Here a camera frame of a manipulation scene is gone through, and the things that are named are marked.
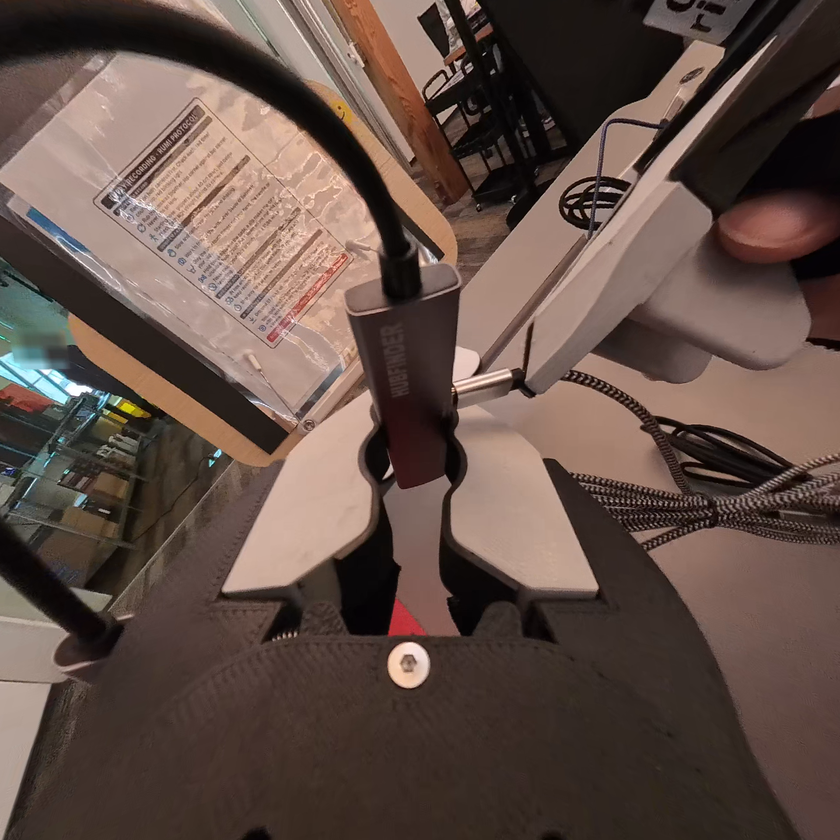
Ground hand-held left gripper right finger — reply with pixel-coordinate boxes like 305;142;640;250
438;400;601;636

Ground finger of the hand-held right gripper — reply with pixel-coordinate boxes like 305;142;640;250
524;178;812;398
479;236;588;370

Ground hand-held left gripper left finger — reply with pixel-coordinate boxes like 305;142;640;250
222;394;403;636

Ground braided USB-C cable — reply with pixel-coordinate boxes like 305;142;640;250
451;366;840;553

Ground grey USB hub black cable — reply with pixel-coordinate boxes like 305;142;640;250
0;0;463;683

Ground black cable bundle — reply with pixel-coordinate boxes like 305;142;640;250
656;415;840;500

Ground person's right hand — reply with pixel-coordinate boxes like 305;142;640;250
717;193;840;263

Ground rounded wooden sign board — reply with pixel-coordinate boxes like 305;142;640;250
66;79;460;468

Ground storage shelves with boxes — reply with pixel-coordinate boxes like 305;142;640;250
0;387;231;581

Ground instruction sheet in clear holder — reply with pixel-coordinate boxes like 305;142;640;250
0;52;454;424

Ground coiled thin black cable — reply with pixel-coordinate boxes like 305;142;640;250
558;176;634;232

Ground wooden post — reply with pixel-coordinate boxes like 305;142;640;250
328;0;471;206

